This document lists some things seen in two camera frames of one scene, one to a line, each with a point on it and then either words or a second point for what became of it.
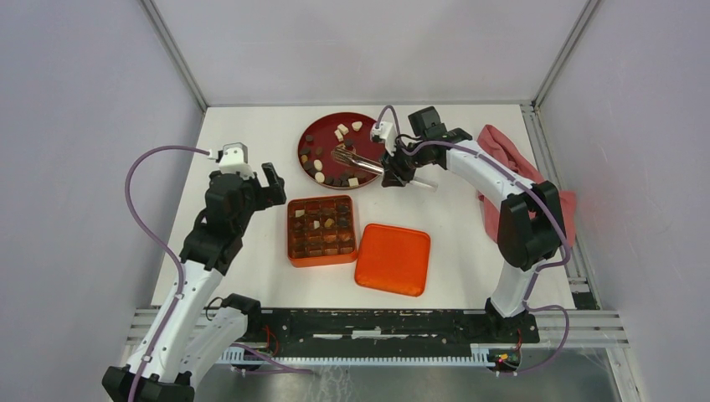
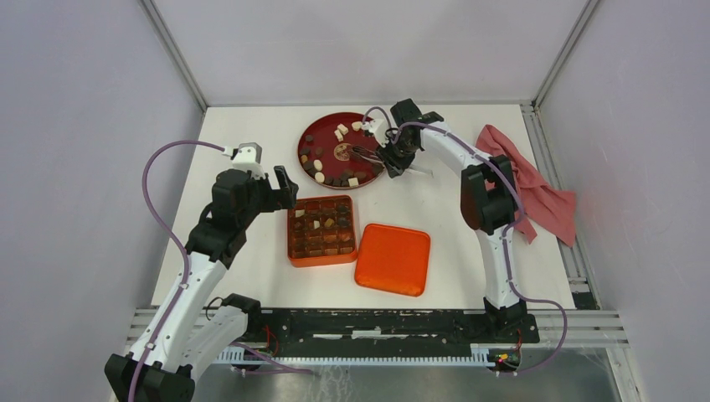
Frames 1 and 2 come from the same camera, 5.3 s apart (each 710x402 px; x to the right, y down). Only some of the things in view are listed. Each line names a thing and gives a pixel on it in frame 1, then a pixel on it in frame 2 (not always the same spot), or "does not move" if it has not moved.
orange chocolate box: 321,230 does not move
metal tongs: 349,157 to 362,152
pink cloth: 491,139 does not move
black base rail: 388,327 does not move
